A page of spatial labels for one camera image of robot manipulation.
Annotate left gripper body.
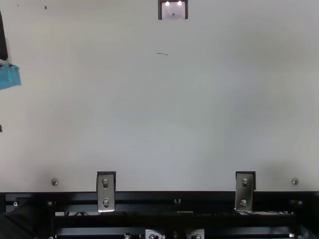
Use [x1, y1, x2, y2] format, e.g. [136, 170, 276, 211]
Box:
[0, 63, 22, 91]

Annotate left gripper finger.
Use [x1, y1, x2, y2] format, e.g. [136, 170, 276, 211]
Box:
[0, 9, 13, 67]

